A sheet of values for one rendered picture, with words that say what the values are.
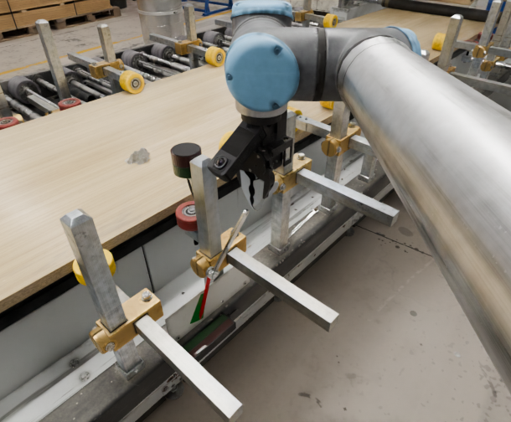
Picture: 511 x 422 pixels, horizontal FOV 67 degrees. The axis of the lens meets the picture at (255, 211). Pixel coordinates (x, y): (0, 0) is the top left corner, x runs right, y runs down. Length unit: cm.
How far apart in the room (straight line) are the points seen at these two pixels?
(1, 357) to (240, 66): 80
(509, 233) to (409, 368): 165
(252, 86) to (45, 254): 62
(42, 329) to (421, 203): 91
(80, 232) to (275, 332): 129
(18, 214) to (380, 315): 151
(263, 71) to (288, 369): 139
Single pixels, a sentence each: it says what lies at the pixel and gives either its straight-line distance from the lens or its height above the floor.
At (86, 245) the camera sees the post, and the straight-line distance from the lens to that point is 65.
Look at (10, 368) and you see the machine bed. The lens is 106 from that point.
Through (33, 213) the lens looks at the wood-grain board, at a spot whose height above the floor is 90.
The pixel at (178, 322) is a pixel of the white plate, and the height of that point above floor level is 76.
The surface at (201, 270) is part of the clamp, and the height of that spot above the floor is 85.
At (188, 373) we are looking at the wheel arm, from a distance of 73.
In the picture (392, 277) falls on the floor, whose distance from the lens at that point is 211.
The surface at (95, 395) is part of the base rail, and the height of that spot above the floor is 70.
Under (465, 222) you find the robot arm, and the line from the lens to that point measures 20.
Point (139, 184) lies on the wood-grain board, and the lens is 108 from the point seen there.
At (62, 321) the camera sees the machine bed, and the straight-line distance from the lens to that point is 104.
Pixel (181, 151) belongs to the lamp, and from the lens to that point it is 77.
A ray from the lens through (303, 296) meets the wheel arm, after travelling 81.
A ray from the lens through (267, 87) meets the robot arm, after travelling 49.
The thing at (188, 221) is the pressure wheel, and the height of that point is 90.
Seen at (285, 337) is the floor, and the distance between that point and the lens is 178.
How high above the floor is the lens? 148
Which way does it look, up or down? 38 degrees down
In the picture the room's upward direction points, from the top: straight up
